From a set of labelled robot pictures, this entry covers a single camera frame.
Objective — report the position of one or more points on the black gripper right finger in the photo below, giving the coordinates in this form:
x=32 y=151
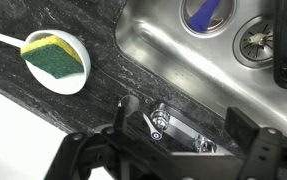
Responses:
x=241 y=128

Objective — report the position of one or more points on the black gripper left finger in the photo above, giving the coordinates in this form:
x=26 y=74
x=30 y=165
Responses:
x=120 y=116

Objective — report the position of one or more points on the chrome tap lever blue dot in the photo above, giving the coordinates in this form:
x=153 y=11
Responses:
x=154 y=133

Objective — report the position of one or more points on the chrome faucet body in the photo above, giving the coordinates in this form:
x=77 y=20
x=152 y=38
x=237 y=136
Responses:
x=179 y=128

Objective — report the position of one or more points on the stainless steel sink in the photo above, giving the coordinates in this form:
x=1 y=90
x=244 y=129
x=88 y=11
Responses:
x=189 y=73

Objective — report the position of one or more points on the yellow green sponge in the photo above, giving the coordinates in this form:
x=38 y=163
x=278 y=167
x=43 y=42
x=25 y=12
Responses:
x=53 y=58

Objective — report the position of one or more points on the sink drain strainer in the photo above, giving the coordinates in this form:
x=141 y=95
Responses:
x=254 y=40

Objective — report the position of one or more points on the blue mug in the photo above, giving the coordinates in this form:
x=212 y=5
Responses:
x=203 y=16

